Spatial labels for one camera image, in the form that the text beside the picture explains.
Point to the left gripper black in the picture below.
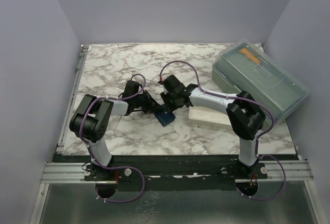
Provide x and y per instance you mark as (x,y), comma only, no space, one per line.
(150,103)

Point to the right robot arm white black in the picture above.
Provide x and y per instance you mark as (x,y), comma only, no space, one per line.
(246,117)

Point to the orange item inside box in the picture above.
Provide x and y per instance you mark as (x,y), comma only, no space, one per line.
(249,55)

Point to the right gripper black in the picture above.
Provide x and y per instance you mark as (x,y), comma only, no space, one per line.
(164,97)

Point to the black mounting rail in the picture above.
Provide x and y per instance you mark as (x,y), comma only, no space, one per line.
(175,173)

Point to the grey lidded storage box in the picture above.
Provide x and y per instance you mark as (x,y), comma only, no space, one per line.
(268,83)

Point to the blue leather card holder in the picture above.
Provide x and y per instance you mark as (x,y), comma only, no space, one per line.
(164,116)

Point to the white plastic tray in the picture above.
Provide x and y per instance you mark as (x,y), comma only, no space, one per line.
(209,117)

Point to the aluminium extrusion rail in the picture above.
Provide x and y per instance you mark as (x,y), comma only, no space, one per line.
(73,173)

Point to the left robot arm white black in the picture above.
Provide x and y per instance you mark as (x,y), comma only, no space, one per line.
(92,116)

